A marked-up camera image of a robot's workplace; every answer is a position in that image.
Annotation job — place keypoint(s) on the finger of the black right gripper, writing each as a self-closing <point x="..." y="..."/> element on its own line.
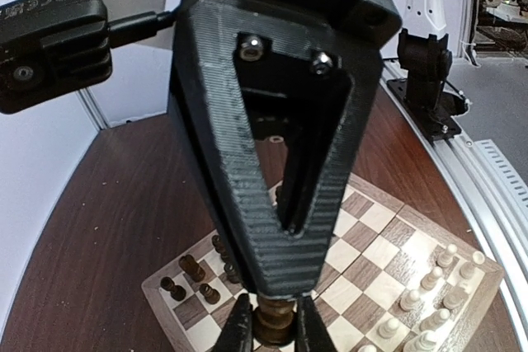
<point x="272" y="103"/>

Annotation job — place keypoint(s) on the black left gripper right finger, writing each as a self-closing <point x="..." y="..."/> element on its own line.
<point x="311" y="333"/>

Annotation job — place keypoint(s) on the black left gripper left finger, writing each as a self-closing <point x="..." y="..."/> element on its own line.
<point x="236" y="335"/>

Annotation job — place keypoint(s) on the dark chess piece sixteenth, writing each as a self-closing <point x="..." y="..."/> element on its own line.
<point x="273" y="322"/>

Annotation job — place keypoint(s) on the dark chess piece twelfth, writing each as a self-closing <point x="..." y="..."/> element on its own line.
<point x="210" y="295"/>

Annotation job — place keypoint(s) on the dark chess piece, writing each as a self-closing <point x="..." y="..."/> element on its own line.
<point x="220" y="248"/>
<point x="231" y="273"/>

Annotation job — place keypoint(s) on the dark chess piece fourteenth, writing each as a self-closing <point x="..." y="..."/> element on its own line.
<point x="176" y="291"/>

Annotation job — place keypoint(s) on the dark chess piece fifteenth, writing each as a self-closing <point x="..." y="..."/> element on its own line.
<point x="191" y="268"/>

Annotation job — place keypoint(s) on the wooden chess board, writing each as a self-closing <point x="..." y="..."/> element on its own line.
<point x="367" y="213"/>

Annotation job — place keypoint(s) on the white chess pieces group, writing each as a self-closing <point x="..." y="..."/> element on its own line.
<point x="405" y="292"/>

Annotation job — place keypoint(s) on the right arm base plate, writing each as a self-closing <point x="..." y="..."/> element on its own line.
<point x="422" y="92"/>

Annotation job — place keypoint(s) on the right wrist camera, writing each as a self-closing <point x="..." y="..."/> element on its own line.
<point x="50" y="48"/>

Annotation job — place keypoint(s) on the aluminium front frame rail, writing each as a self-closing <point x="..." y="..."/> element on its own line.
<point x="486" y="164"/>

